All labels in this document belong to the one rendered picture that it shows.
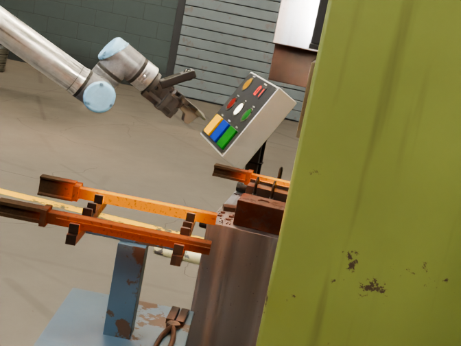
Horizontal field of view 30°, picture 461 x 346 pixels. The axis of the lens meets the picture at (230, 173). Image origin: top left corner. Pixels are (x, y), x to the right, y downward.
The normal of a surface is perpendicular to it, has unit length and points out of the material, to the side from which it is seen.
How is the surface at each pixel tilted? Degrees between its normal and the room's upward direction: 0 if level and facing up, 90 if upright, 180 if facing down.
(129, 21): 90
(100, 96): 92
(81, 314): 0
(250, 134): 90
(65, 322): 0
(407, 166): 90
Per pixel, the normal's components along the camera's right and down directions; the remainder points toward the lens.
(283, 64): -0.19, 0.18
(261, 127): 0.24, 0.25
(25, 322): 0.18, -0.96
